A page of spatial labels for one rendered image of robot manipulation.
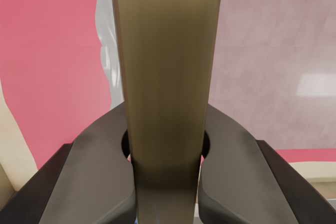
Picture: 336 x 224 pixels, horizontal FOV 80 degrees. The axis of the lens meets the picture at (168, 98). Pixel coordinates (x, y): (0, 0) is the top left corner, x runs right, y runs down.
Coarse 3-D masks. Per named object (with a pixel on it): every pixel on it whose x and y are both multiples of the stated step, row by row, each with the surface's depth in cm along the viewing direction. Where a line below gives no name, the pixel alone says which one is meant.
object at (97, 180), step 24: (96, 120) 10; (120, 120) 10; (72, 144) 8; (96, 144) 8; (120, 144) 9; (72, 168) 7; (96, 168) 7; (120, 168) 7; (72, 192) 6; (96, 192) 6; (120, 192) 7; (48, 216) 6; (72, 216) 6; (96, 216) 6; (120, 216) 6
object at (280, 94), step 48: (0, 48) 24; (48, 48) 24; (96, 48) 24; (240, 48) 25; (288, 48) 25; (48, 96) 27; (96, 96) 27; (240, 96) 28; (288, 96) 29; (48, 144) 31; (288, 144) 33
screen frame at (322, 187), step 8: (0, 168) 32; (0, 176) 32; (0, 184) 32; (8, 184) 34; (312, 184) 37; (320, 184) 37; (328, 184) 37; (0, 192) 32; (8, 192) 34; (16, 192) 35; (320, 192) 36; (328, 192) 36; (0, 200) 32; (8, 200) 34; (328, 200) 35; (0, 208) 32
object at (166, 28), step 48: (144, 0) 5; (192, 0) 5; (144, 48) 6; (192, 48) 6; (144, 96) 6; (192, 96) 6; (144, 144) 7; (192, 144) 8; (144, 192) 9; (192, 192) 9
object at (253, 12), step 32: (0, 0) 21; (32, 0) 22; (64, 0) 22; (96, 0) 22; (224, 0) 22; (256, 0) 22; (288, 0) 23; (320, 0) 23; (0, 32) 23; (32, 32) 23; (64, 32) 23; (96, 32) 23; (224, 32) 24; (256, 32) 24; (288, 32) 24; (320, 32) 24
